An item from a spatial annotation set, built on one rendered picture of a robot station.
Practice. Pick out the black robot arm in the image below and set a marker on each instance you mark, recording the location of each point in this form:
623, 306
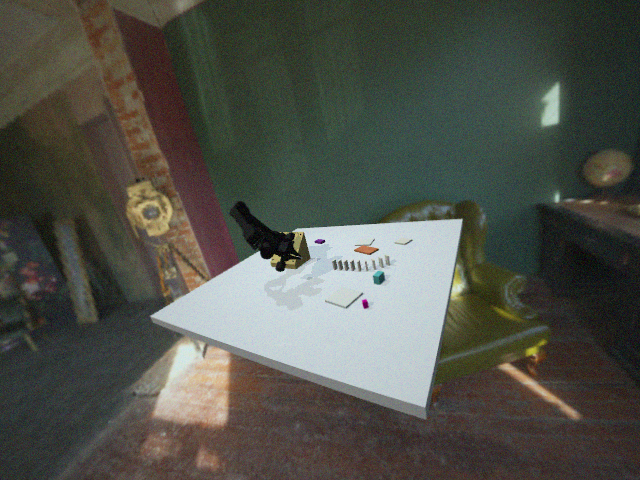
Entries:
255, 231

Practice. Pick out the teal cube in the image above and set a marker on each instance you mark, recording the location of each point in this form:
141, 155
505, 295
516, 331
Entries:
379, 277

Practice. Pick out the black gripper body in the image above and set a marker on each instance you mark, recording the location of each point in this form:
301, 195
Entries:
281, 264

